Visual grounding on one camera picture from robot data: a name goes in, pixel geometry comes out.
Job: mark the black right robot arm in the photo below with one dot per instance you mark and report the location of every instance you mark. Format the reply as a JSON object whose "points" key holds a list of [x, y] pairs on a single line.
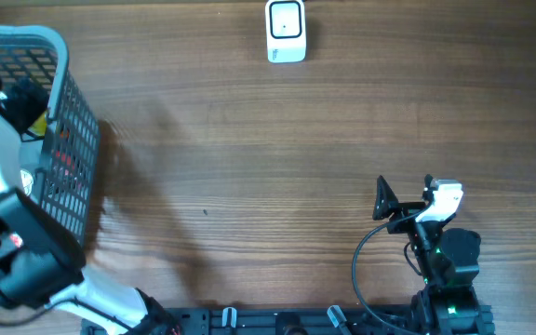
{"points": [[447, 259]]}

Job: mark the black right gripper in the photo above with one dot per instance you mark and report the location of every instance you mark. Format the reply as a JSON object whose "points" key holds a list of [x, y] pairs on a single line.
{"points": [[387, 202]]}

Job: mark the grey plastic mesh basket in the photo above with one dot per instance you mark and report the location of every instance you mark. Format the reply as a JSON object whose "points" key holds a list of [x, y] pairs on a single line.
{"points": [[60, 151]]}

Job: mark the white barcode scanner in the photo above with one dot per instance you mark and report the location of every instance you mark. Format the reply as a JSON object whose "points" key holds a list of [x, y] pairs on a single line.
{"points": [[285, 25]]}

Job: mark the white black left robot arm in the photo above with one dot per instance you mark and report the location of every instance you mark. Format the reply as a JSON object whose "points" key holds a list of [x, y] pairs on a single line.
{"points": [[42, 266]]}

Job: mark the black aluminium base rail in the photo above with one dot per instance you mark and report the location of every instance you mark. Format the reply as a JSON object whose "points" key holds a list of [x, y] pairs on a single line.
{"points": [[198, 321]]}

